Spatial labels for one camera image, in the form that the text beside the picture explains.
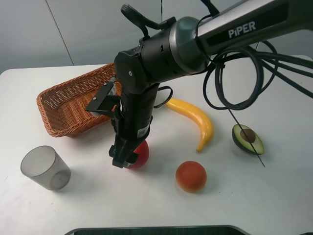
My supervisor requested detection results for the black cable bundle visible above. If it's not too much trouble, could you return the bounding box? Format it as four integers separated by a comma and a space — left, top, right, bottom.
203, 40, 313, 110

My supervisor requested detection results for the halved avocado with pit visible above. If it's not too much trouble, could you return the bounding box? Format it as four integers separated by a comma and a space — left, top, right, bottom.
232, 123, 265, 155

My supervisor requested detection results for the orange red tomato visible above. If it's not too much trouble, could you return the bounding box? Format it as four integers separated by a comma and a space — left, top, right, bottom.
176, 161, 207, 193

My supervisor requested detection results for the yellow banana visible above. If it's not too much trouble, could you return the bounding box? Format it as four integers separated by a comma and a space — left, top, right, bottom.
166, 98, 214, 153

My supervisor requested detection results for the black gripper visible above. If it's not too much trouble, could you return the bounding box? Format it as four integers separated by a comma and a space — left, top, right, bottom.
109, 83, 159, 168

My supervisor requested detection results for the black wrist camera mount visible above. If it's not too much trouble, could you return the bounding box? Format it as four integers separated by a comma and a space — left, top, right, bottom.
85, 76, 120, 118

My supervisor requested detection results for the thin black cable tie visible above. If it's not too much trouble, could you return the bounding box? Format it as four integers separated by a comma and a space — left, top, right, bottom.
228, 109, 266, 168

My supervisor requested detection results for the grey translucent plastic cup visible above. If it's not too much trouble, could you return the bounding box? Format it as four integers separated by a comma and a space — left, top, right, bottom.
20, 145, 71, 191

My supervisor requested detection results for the brown wicker basket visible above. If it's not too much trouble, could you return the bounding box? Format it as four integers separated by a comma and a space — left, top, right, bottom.
36, 63, 114, 138

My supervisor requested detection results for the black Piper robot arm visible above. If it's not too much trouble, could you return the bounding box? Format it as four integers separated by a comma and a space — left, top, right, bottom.
109, 0, 313, 168

